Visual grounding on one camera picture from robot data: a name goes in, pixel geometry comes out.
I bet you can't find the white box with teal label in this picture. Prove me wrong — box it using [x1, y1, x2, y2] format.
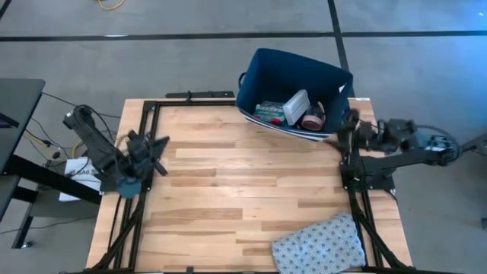
[282, 88, 311, 127]

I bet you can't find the black desk leg frame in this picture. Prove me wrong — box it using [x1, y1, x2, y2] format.
[3, 154, 103, 250]

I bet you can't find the yellow floor cable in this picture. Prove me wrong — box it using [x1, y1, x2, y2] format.
[97, 0, 126, 11]

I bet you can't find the black desk top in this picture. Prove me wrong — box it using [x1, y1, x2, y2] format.
[0, 78, 46, 221]

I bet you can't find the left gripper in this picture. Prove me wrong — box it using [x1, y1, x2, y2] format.
[125, 129, 171, 180]

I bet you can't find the navy white striped fabric basket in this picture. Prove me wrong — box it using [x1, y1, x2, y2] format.
[234, 47, 355, 142]

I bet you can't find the black floor cable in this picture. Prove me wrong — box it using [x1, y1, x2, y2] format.
[40, 91, 122, 119]

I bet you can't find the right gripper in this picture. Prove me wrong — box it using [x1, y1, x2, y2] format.
[326, 108, 381, 154]

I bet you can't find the pink tape roll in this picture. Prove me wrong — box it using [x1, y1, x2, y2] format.
[299, 101, 327, 132]

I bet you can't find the white printed box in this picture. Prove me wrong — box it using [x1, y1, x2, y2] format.
[58, 156, 103, 202]

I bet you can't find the black aluminium table frame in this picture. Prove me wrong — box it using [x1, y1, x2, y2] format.
[86, 99, 418, 274]

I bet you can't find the blue cap on arm base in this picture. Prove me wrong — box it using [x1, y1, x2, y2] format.
[116, 178, 142, 199]

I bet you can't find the black stand leg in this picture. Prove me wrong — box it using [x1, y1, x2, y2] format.
[461, 131, 487, 155]

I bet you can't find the grey patterned fabric pouch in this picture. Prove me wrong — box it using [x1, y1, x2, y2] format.
[270, 212, 367, 274]

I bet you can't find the green box with red lid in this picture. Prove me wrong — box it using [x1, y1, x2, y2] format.
[253, 100, 287, 126]

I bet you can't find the black bar bracket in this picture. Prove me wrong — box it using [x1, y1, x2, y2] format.
[164, 90, 236, 100]

